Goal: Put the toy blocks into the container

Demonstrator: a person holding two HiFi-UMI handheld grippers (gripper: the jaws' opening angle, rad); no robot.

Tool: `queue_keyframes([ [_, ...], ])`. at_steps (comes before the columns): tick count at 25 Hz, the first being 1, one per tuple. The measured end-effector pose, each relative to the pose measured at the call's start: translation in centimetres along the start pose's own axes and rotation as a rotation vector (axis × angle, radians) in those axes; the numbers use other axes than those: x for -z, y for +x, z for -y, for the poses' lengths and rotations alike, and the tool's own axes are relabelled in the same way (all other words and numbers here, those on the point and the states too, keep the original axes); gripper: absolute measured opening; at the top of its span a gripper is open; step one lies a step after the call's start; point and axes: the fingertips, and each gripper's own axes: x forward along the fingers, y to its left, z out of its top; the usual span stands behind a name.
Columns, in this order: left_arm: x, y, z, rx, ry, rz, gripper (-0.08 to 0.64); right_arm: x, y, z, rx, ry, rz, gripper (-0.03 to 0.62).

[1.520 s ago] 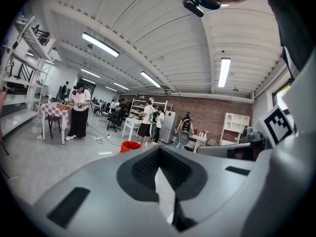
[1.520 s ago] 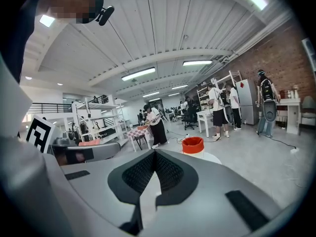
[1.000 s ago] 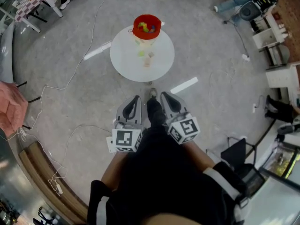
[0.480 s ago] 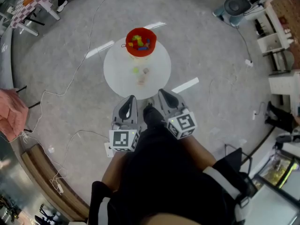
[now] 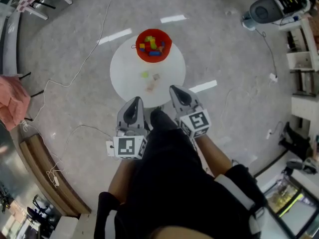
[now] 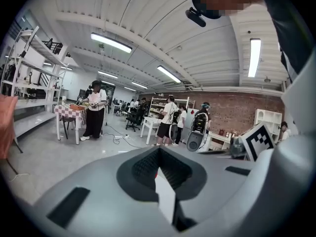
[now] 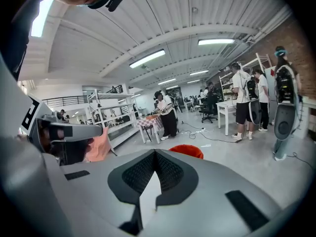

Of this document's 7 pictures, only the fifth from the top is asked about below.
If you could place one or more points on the person's black clothing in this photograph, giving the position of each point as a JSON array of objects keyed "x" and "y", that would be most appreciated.
[{"x": 169, "y": 183}]

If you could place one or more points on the grey and white machine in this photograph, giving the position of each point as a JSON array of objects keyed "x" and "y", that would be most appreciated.
[{"x": 263, "y": 10}]

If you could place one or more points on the curved wooden platform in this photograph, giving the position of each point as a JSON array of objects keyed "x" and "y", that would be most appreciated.
[{"x": 49, "y": 180}]

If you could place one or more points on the white shelf unit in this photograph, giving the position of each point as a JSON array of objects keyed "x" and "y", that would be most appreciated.
[{"x": 302, "y": 58}]

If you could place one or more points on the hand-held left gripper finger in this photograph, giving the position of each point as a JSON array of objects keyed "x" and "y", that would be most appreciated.
[
  {"x": 140, "y": 113},
  {"x": 121, "y": 113}
]

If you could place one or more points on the person's right forearm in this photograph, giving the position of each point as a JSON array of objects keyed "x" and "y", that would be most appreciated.
[{"x": 215, "y": 157}]

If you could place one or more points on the person's left forearm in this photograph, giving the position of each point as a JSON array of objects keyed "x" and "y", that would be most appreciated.
[{"x": 120, "y": 178}]

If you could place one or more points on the pink cloth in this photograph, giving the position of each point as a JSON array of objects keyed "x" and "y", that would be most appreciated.
[{"x": 12, "y": 101}]

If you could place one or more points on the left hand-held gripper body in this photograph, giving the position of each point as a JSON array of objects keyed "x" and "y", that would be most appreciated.
[{"x": 129, "y": 147}]

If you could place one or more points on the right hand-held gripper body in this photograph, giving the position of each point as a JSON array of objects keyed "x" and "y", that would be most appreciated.
[{"x": 197, "y": 121}]

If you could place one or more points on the red fabric container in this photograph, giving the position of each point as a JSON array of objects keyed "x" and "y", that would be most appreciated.
[{"x": 142, "y": 57}]

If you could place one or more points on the glass display case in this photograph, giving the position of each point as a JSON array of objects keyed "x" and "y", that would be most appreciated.
[{"x": 289, "y": 198}]

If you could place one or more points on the white cabinet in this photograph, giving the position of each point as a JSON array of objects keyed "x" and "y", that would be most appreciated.
[{"x": 305, "y": 108}]

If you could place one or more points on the green toy block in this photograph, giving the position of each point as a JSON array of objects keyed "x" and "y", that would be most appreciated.
[{"x": 144, "y": 74}]

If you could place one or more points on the pile of colourful toy blocks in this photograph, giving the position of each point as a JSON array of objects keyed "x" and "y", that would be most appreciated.
[{"x": 152, "y": 46}]

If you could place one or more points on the grey curved sofa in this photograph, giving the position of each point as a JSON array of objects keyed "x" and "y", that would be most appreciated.
[{"x": 10, "y": 41}]

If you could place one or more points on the white plug adapter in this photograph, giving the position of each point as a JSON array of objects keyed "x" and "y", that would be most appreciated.
[{"x": 273, "y": 77}]

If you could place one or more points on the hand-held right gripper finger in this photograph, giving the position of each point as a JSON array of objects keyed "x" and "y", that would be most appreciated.
[
  {"x": 175, "y": 98},
  {"x": 194, "y": 99}
]

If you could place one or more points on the black office chair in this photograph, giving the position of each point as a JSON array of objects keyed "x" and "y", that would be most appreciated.
[{"x": 37, "y": 209}]

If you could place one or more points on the beige toy block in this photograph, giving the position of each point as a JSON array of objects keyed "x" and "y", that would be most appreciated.
[{"x": 156, "y": 77}]

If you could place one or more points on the white power strip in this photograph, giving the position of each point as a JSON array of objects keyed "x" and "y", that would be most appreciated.
[{"x": 110, "y": 148}]

